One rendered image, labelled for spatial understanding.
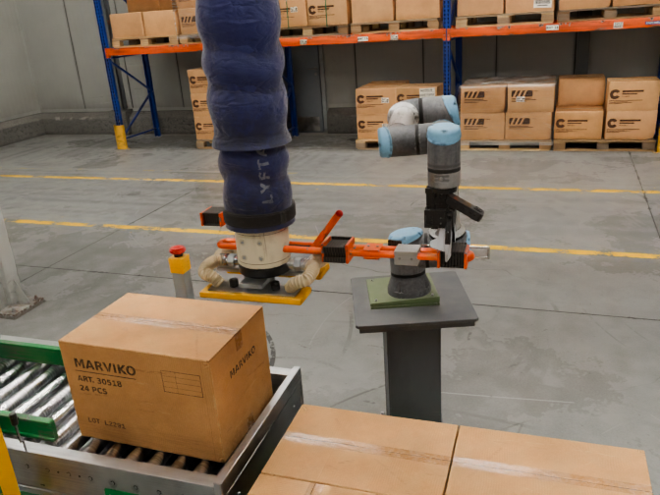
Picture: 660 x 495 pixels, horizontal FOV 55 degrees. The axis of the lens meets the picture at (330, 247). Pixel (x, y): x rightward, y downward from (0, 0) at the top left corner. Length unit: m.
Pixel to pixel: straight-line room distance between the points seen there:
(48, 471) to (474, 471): 1.46
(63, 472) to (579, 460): 1.73
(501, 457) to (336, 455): 0.55
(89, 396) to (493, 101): 7.26
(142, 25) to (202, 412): 8.98
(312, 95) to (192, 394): 9.00
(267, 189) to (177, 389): 0.75
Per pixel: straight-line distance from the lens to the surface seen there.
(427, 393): 2.95
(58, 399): 2.89
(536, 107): 8.84
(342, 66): 10.69
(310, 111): 10.91
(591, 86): 9.35
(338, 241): 1.96
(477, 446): 2.30
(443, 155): 1.75
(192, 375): 2.14
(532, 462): 2.26
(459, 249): 1.85
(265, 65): 1.82
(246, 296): 1.96
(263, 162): 1.85
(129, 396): 2.34
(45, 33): 13.69
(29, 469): 2.60
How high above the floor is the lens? 1.96
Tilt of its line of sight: 21 degrees down
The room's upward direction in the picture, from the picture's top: 4 degrees counter-clockwise
